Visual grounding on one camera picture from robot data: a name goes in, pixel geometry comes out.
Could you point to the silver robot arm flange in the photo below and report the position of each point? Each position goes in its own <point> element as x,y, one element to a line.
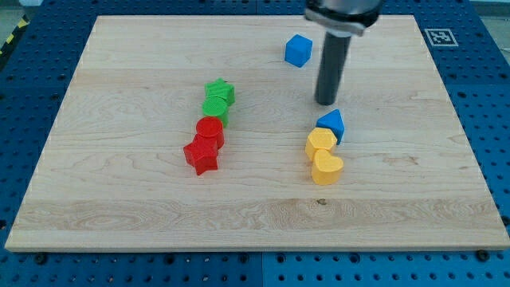
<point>343,18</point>

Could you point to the blue cube block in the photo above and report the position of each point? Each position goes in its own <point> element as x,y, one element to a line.
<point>298,50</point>

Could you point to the red cylinder block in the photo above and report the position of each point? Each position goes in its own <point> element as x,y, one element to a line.
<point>211,127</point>

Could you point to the light wooden board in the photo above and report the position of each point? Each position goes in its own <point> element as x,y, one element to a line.
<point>113,177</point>

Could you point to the red star block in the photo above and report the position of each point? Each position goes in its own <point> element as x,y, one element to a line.
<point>202,154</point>

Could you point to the green cylinder block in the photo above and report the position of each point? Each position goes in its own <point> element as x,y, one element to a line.
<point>216,107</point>

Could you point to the green star block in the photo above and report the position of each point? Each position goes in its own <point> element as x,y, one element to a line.
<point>221,89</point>

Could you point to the yellow hexagon block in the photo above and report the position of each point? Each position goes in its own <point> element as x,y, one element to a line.
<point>320,139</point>

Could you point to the yellow heart block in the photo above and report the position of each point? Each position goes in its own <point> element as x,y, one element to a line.
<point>326,168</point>

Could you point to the blue triangular prism block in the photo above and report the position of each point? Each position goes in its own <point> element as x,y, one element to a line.
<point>333,121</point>

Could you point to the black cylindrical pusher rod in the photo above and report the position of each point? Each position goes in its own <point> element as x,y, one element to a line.
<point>333,57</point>

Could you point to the white fiducial marker tag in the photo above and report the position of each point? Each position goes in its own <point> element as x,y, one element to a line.
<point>439,37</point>

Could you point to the black yellow hazard tape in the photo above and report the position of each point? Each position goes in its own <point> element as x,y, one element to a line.
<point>15,36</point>

